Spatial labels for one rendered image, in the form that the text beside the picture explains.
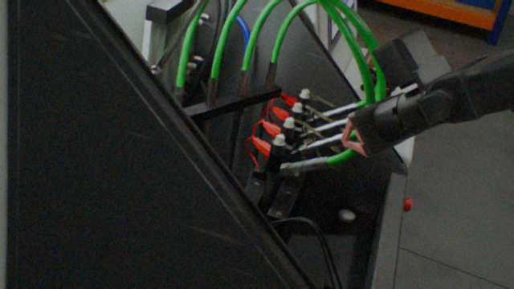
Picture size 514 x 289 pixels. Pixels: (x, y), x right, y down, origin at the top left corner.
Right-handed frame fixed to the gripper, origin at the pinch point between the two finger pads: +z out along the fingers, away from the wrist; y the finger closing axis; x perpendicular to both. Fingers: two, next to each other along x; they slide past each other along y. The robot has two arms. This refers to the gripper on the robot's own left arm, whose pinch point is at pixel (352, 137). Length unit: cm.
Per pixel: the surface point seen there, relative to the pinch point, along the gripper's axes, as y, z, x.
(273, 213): 4.4, 25.6, 7.0
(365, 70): -0.9, -7.8, -8.3
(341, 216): -21, 45, 16
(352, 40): -0.8, -8.1, -12.9
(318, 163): 3.8, 5.9, 1.6
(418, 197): -158, 184, 42
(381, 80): -17.2, 8.7, -7.1
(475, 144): -241, 217, 35
